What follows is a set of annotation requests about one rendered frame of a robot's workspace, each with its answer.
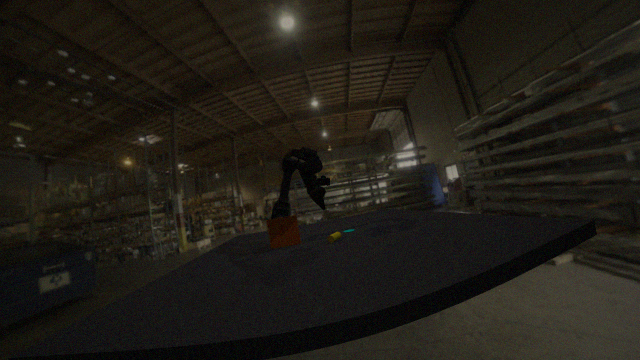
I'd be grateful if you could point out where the yellow cylinder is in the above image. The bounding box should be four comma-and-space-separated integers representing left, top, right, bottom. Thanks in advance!
328, 232, 342, 243

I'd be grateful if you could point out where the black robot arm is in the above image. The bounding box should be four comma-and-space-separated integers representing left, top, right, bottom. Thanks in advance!
271, 147, 330, 219

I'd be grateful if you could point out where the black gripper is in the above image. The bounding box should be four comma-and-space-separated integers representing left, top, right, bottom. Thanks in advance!
302, 174, 326, 210

